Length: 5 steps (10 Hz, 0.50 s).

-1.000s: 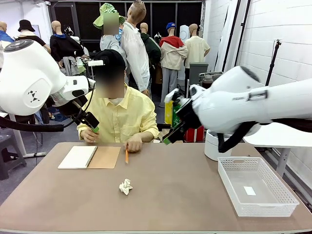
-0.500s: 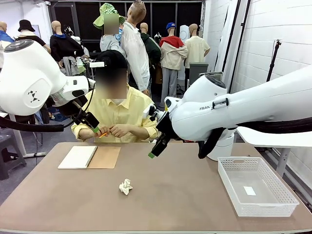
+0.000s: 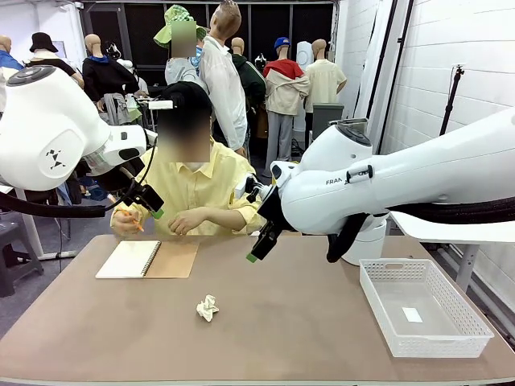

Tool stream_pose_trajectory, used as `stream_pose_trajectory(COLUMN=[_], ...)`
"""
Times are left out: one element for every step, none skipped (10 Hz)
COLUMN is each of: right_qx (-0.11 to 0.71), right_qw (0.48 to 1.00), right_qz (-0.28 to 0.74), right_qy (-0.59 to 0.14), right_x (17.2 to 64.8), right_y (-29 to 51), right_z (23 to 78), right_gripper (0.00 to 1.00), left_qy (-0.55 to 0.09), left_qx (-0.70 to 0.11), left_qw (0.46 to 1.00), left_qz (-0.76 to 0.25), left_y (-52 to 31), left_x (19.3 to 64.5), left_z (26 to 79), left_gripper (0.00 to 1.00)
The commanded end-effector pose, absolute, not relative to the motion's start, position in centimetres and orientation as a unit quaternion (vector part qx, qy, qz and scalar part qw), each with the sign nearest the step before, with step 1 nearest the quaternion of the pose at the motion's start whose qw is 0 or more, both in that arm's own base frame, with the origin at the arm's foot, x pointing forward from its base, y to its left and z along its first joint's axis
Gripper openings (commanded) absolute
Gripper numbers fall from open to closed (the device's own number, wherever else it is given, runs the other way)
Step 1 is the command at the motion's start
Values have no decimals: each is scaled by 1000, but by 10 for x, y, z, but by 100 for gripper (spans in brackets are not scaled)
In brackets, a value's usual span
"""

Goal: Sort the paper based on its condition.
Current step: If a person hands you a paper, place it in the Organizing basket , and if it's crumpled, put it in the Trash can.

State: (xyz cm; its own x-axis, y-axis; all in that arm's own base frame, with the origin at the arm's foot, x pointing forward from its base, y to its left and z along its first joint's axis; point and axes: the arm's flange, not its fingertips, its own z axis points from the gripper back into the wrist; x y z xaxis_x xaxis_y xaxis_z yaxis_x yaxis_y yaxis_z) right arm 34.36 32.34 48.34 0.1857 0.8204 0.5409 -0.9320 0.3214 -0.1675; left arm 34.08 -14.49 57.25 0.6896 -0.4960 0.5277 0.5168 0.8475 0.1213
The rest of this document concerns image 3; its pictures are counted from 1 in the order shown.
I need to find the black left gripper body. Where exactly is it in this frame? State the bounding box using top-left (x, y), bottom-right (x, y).
top-left (94, 156), bottom-right (146, 193)

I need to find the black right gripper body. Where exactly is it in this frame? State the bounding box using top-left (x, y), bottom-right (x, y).
top-left (257, 185), bottom-right (297, 235)

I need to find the orange pencil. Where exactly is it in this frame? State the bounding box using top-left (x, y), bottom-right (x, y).
top-left (116, 207), bottom-right (145, 233)

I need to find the spiral notebook brown cover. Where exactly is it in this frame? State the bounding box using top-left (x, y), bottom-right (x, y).
top-left (95, 240), bottom-right (200, 280)

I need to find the white paper ball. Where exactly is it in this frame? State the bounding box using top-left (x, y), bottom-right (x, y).
top-left (196, 294), bottom-right (220, 323)

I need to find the person's left forearm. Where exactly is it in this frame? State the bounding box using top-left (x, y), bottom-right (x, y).
top-left (200, 207), bottom-right (251, 233)

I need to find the person's right hand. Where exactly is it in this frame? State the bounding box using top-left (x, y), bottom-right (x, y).
top-left (110, 207), bottom-right (142, 236)

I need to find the person's left hand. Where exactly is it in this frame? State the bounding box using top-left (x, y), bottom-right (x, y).
top-left (167, 208), bottom-right (207, 236)

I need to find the person in yellow shirt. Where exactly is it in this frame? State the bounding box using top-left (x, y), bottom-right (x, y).
top-left (110, 120), bottom-right (267, 238)

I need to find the small grey background table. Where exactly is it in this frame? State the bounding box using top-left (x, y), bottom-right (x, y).
top-left (135, 94), bottom-right (162, 130)

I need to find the background person white shirt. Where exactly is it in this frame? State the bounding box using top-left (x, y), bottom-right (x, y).
top-left (131, 64), bottom-right (150, 97)

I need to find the mannequin in black hoodie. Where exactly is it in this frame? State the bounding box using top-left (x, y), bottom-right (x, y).
top-left (82, 33), bottom-right (140, 126)

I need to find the white round trash can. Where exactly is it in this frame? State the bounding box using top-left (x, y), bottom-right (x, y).
top-left (341, 212), bottom-right (389, 266)

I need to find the black baseball cap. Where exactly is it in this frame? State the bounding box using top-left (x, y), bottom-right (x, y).
top-left (160, 80), bottom-right (213, 121)

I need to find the grey bin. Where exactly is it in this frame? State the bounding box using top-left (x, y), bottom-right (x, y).
top-left (312, 103), bottom-right (346, 141)

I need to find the mannequin in red beige jacket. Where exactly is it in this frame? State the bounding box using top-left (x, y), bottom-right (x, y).
top-left (262, 39), bottom-right (311, 179)

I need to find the mannequin in grey top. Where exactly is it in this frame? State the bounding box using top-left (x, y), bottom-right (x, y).
top-left (164, 22), bottom-right (211, 96)

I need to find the metal tray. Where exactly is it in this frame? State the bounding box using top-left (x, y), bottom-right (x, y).
top-left (328, 117), bottom-right (369, 130)

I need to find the mannequin in dark green jacket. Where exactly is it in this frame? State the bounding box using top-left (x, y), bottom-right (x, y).
top-left (230, 36), bottom-right (267, 129)

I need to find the grey plastic stool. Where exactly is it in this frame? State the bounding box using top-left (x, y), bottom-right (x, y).
top-left (0, 220), bottom-right (44, 298)

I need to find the mannequin in black white top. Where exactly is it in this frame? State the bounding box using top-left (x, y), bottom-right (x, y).
top-left (24, 47), bottom-right (85, 90)

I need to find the tall mannequin in white shirt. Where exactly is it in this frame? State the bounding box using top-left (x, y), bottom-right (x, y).
top-left (199, 0), bottom-right (249, 158)

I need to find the mannequin in cream shirt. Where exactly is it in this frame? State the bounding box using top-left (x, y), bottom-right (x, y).
top-left (304, 38), bottom-right (348, 114)

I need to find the black bucket hat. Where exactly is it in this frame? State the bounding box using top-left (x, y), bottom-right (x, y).
top-left (29, 31), bottom-right (60, 54)

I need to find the white oval appliance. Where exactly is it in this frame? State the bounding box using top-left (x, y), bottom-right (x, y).
top-left (296, 40), bottom-right (315, 70)

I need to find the mannequin in blue white top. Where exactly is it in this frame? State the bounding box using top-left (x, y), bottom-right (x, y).
top-left (0, 35), bottom-right (25, 114)

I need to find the small white label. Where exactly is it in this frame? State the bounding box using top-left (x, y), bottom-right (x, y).
top-left (401, 306), bottom-right (424, 324)

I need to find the green checked sun hat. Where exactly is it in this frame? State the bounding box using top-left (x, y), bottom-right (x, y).
top-left (153, 4), bottom-right (208, 50)

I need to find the large white table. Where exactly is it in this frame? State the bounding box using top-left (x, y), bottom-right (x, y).
top-left (388, 208), bottom-right (515, 294)

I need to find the white perforated plastic basket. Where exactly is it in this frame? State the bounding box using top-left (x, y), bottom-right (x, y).
top-left (359, 258), bottom-right (495, 359)

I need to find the black tripod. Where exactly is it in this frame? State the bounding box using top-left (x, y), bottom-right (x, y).
top-left (439, 64), bottom-right (466, 137)

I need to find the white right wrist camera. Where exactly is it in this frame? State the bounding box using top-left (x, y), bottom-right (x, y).
top-left (234, 175), bottom-right (263, 203)

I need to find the black left arm cable sleeve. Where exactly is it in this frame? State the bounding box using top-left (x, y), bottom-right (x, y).
top-left (0, 136), bottom-right (159, 219)

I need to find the black arm cable sleeve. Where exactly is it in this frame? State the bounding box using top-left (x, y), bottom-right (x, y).
top-left (0, 136), bottom-right (159, 219)
top-left (326, 195), bottom-right (515, 265)

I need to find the white desk frame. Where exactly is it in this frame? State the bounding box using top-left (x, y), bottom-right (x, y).
top-left (14, 188), bottom-right (77, 261)

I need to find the black right arm cable sleeve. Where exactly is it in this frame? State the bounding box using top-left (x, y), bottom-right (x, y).
top-left (326, 195), bottom-right (515, 265)

